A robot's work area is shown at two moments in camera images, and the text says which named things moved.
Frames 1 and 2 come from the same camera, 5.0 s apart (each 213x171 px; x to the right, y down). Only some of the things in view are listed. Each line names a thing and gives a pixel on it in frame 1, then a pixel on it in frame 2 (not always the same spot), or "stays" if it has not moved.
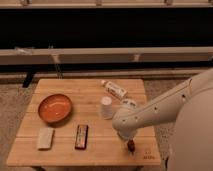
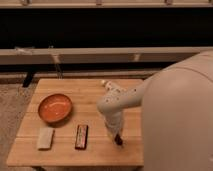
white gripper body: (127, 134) to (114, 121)
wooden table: (70, 122) stays
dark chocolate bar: (81, 137) stays
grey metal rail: (28, 56) stays
